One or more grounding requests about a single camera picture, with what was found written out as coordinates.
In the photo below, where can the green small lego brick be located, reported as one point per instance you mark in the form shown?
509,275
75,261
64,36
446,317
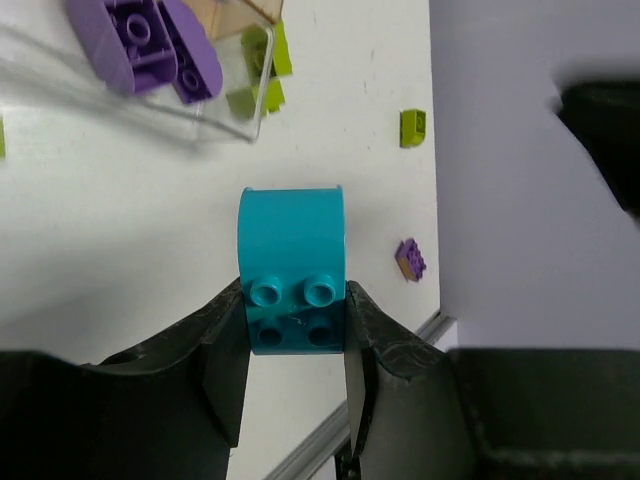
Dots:
2,140

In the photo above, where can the purple curved lego piece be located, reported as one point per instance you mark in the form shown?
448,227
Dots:
125,42

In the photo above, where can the green sloped lego piece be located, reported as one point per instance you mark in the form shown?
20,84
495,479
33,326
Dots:
412,128

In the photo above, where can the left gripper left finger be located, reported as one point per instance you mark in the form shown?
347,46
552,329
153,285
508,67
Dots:
169,407

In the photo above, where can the round teal lego piece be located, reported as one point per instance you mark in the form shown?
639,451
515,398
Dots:
291,248

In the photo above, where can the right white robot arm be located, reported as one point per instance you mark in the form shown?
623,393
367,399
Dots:
598,103

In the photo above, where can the green stacked lego piece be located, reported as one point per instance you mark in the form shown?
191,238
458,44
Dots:
266,53

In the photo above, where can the purple 2x4 lego plate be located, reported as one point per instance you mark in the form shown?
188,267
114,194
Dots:
410,260

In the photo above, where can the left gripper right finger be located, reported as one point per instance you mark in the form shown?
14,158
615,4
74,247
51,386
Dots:
490,413

